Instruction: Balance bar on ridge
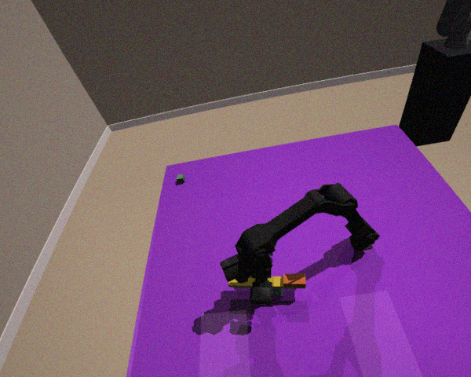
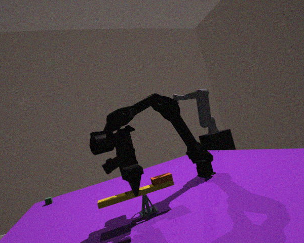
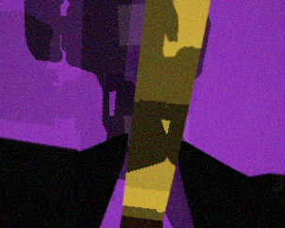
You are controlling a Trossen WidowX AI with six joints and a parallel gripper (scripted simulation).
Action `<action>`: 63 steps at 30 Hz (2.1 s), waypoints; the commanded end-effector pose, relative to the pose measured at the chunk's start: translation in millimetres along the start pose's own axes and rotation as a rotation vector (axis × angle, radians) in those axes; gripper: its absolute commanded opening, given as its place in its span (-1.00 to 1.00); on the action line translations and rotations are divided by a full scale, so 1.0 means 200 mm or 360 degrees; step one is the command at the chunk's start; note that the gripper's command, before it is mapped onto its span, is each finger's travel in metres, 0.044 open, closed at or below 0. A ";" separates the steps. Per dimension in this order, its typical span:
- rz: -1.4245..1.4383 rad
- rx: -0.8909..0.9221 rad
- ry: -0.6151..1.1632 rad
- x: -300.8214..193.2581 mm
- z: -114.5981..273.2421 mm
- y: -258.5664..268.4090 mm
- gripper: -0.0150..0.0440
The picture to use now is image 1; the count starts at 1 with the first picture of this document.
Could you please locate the yellow bar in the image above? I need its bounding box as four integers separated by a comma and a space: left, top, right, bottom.
228, 273, 306, 289

